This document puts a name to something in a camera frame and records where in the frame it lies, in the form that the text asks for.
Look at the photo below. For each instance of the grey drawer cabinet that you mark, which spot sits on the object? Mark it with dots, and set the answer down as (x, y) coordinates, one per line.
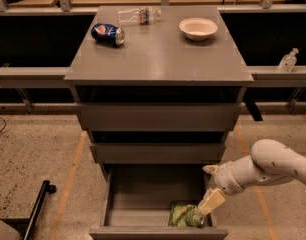
(159, 65)

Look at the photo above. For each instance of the black chair base leg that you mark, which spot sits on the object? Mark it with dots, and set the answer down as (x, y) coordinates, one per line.
(25, 226)

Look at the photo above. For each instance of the blue Pepsi can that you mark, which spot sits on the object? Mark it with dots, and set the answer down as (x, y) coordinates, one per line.
(108, 34)

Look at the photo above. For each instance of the grey open bottom drawer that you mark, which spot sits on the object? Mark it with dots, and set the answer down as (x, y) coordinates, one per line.
(138, 201)

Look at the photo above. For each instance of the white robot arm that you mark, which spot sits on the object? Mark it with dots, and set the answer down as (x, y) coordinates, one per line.
(269, 163)

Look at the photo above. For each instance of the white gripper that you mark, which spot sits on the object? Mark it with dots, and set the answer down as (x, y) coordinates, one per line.
(223, 178)

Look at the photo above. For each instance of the green jalapeno chip bag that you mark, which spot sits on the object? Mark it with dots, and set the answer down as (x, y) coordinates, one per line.
(185, 215)

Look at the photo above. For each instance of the clear hand sanitizer bottle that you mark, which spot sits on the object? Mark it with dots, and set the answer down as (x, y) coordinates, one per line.
(288, 61)

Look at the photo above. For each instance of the grey middle drawer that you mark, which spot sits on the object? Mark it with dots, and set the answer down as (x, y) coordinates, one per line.
(156, 153)

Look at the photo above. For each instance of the clear plastic water bottle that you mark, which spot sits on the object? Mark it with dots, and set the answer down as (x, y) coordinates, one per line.
(143, 15)

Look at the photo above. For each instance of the white paper bowl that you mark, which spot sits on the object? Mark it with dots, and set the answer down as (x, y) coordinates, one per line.
(198, 29)

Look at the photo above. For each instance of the grey top drawer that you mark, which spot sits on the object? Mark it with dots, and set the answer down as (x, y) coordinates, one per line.
(134, 117)

